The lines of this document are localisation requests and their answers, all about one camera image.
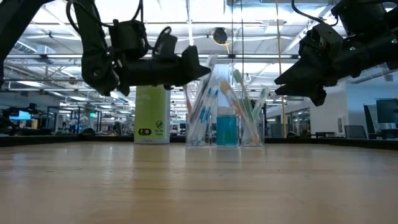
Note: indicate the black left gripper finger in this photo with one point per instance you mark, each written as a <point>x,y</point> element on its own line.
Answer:
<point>188,79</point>
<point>191,63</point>

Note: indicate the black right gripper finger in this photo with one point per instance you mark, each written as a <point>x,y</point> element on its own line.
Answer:
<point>304,74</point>
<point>311,91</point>

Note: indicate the orange white toothbrush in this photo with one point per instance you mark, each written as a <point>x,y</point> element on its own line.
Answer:
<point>187,104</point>

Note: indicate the orange toothbrush yellow bristles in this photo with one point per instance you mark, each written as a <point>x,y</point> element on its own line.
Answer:
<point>225,87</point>

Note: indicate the green white toothbrush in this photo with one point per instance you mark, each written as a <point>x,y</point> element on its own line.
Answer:
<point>237,76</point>
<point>263,93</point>

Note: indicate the teal toothpaste tube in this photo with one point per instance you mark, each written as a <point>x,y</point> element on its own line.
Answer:
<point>232,130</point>

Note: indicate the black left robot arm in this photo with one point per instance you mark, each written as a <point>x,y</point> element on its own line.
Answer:
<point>93,46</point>

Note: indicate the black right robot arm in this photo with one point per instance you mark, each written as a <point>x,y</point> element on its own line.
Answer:
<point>360,15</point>

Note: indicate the green disinfecting wipes canister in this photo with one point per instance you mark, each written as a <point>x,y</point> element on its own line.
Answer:
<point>152,118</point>

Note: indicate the clear bag of toothbrushes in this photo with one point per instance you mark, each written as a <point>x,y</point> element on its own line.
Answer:
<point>213,130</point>

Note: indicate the grey chair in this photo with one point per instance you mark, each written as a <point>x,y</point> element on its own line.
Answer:
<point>356,132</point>

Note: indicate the long ceiling light strip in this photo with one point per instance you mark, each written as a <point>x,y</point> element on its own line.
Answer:
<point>56,56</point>

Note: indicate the lit computer monitor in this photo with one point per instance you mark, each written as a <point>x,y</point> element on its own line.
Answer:
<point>20,115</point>

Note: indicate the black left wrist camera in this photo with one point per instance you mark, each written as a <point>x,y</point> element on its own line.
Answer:
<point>166,45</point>

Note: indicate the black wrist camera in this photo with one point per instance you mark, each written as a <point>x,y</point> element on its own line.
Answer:
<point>166,45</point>
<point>323,40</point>

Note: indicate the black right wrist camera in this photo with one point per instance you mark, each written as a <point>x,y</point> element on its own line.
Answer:
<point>323,40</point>

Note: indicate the dark wall screen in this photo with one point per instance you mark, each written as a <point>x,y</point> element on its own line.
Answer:
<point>387,110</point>

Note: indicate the grey ventilation duct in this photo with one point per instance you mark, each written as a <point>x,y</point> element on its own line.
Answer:
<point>31,48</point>

